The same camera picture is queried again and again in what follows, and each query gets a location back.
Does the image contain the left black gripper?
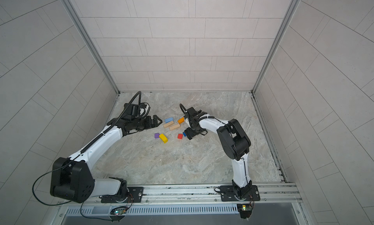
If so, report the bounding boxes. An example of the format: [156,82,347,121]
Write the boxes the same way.
[131,114,164,130]

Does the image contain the light blue wood block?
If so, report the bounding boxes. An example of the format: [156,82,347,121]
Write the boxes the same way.
[165,117,174,123]

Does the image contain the natural wood block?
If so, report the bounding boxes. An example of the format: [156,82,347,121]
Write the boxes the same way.
[169,123,181,131]
[163,121,174,128]

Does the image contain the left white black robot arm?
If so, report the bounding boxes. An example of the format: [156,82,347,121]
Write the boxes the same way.
[50,115,162,203]

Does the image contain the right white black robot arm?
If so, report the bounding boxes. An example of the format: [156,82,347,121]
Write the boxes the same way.
[184,112,252,200]

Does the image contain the orange wood block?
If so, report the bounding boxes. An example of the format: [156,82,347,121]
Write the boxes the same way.
[178,117,185,124]

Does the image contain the yellow wood block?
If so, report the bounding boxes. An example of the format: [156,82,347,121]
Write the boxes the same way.
[159,134,168,143]

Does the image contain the left green circuit board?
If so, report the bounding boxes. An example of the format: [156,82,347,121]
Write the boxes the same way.
[110,206,128,216]

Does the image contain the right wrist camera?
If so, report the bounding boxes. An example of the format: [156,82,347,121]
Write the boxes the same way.
[187,107,198,117]

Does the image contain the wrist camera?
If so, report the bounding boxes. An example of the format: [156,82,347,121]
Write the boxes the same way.
[187,107,198,117]
[128,104,140,118]

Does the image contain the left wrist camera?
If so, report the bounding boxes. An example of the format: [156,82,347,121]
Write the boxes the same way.
[128,104,140,118]

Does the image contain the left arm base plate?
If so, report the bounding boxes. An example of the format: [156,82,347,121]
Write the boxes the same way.
[99,187,144,203]

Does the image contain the aluminium mounting rail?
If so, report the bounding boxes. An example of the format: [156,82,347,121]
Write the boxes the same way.
[56,182,303,207]

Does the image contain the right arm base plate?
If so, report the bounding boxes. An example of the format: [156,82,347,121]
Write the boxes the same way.
[215,185,261,202]

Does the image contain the left black cable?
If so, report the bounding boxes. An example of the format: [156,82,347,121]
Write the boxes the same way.
[32,162,74,207]

